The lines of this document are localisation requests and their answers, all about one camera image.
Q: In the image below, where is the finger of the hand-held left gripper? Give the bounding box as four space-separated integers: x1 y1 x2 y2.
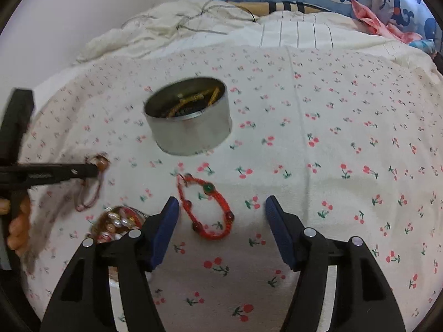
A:
66 163 99 180

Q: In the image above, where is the cherry print bed sheet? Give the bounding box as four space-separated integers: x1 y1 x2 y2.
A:
19 46 443 332

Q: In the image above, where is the dark red string bracelet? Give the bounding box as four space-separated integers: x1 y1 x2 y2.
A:
74 152 110 212

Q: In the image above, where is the yellow braided bracelet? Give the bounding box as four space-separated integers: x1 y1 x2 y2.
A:
166 88 222 117

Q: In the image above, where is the thin black cable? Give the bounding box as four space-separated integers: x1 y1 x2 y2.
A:
121 0 257 37

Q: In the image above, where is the white striped duvet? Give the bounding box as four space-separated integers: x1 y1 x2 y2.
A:
74 0 442 84

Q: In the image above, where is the round metal tin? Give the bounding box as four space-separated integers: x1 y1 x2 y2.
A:
143 77 233 156

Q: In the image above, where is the pearl beaded bracelet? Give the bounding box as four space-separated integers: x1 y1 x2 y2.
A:
91 206 146 244

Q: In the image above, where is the light blue cloth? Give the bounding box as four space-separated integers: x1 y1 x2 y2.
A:
408 38 436 54

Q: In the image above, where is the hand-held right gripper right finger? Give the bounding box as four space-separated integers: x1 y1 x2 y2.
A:
265 195 406 332

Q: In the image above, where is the person's left hand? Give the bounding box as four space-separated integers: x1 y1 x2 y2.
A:
0 197 32 256

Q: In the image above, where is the red braided bracelet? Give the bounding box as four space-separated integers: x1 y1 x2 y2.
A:
176 173 232 241

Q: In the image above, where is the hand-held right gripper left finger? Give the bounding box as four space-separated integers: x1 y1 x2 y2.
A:
40 196 181 332

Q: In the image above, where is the pink cloth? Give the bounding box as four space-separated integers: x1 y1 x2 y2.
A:
351 0 423 44

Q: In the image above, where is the tan striped pillow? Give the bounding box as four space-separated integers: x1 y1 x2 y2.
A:
230 1 333 16

